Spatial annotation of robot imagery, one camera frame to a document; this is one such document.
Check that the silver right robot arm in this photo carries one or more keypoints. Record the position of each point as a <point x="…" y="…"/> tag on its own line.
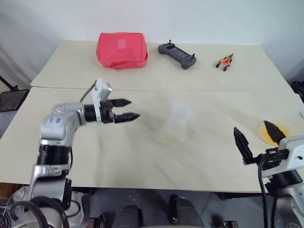
<point x="289" y="206"/>

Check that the dark rounded shape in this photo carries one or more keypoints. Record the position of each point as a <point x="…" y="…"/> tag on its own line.
<point x="186" y="211"/>
<point x="129" y="217"/>

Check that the black equipment beside table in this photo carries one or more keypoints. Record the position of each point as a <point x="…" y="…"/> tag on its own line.
<point x="298" y="89"/>

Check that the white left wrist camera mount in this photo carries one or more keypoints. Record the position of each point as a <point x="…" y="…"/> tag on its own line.
<point x="102" y="88"/>

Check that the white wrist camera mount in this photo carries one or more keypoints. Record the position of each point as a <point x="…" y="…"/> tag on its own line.
<point x="294" y="147"/>
<point x="102" y="88"/>

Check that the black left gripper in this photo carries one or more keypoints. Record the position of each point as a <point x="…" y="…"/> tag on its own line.
<point x="107" y="114"/>

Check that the grey handheld remote controller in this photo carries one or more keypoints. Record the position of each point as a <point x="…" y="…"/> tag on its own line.
<point x="177" y="53"/>

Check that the red fabric pouch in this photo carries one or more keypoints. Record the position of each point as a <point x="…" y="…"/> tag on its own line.
<point x="121" y="51"/>

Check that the black stand with mesh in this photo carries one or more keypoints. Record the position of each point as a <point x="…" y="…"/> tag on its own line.
<point x="12" y="97"/>

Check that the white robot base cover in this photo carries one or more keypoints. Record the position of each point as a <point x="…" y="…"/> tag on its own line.
<point x="76" y="206"/>

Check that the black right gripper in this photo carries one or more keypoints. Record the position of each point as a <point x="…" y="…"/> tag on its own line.
<point x="270" y="158"/>

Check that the cup of orange liquid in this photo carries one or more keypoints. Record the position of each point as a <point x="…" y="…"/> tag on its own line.
<point x="264" y="133"/>

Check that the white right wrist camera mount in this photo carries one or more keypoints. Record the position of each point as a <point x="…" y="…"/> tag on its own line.
<point x="294" y="147"/>

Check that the orange black pliers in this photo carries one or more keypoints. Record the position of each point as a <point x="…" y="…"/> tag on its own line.
<point x="224" y="62"/>

